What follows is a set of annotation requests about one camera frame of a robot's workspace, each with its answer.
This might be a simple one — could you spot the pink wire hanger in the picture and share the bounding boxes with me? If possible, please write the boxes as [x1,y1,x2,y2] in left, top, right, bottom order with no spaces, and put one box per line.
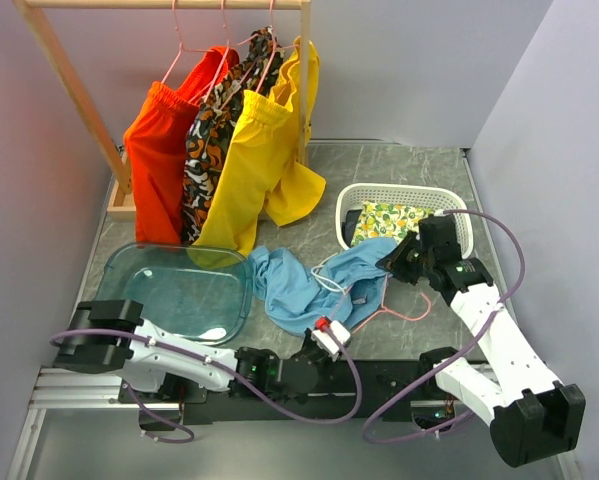
[318,287,433,335]

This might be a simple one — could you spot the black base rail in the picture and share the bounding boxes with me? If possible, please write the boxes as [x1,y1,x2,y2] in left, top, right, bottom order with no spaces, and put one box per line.
[116,358,485,430]

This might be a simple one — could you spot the lemon print cloth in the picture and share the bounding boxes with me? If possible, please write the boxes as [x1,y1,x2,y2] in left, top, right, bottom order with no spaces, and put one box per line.
[350,201,434,247]

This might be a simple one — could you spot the pink hanger with red shorts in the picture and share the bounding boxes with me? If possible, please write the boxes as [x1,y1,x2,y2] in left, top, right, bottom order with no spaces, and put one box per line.
[161,0,231,85]

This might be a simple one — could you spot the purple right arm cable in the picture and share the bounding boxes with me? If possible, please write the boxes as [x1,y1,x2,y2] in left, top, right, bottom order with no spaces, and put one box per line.
[361,208,526,446]

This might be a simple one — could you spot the teal transparent plastic bin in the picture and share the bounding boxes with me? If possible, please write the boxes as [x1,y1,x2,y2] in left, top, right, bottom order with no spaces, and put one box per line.
[95,243,253,345]

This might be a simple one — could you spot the pink hanger with patterned shorts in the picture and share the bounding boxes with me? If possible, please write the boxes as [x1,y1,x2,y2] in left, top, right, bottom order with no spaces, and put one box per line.
[203,0,278,110]

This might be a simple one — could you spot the black orange patterned shorts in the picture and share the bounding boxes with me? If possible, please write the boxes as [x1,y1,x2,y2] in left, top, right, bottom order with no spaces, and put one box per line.
[180,26,284,244]

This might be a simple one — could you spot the yellow shorts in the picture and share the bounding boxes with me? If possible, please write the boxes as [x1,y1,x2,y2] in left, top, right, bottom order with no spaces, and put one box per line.
[192,39,326,256]

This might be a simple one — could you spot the wooden clothes rack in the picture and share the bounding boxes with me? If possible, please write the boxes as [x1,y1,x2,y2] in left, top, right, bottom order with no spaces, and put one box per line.
[14,1,311,222]

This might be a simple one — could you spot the red-orange shorts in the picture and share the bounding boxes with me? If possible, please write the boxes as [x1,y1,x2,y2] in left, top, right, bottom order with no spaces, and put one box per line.
[123,46,239,245]

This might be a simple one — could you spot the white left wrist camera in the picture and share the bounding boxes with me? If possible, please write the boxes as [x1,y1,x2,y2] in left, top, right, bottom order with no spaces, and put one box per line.
[310,316,351,361]

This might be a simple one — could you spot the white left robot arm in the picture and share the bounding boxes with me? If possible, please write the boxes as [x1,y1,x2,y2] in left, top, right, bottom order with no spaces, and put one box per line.
[51,300,349,402]

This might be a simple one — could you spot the white plastic laundry basket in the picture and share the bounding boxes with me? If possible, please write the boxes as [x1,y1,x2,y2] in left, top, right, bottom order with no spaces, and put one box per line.
[335,183,467,249]

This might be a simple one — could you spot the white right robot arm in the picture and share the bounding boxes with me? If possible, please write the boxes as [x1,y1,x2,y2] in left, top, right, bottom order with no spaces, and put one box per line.
[371,209,586,467]

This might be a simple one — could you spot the pink hanger with yellow shorts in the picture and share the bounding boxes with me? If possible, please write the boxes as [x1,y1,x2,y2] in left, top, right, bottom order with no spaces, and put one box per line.
[254,0,300,97]

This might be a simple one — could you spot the light blue shorts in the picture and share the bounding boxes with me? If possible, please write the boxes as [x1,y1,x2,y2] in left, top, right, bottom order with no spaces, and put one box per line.
[248,238,396,336]

